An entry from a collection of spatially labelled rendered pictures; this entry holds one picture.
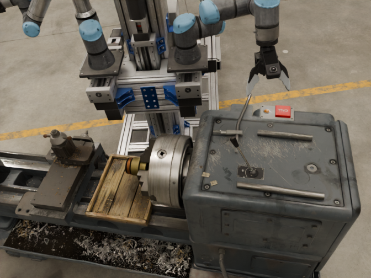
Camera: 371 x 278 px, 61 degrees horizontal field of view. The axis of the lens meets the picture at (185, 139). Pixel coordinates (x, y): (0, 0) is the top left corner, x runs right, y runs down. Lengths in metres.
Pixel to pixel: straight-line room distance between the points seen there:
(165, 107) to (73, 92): 1.93
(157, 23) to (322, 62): 2.35
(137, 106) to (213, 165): 0.97
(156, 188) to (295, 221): 0.52
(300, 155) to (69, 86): 3.06
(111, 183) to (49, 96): 2.33
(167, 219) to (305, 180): 0.67
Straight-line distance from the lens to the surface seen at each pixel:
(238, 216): 1.19
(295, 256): 1.46
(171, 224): 1.50
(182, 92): 1.73
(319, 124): 1.34
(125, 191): 1.61
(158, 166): 1.24
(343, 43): 4.19
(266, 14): 1.06
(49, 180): 1.69
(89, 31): 1.78
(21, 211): 1.75
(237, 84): 3.43
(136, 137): 2.73
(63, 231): 2.03
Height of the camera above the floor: 2.20
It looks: 49 degrees down
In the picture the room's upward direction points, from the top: 9 degrees counter-clockwise
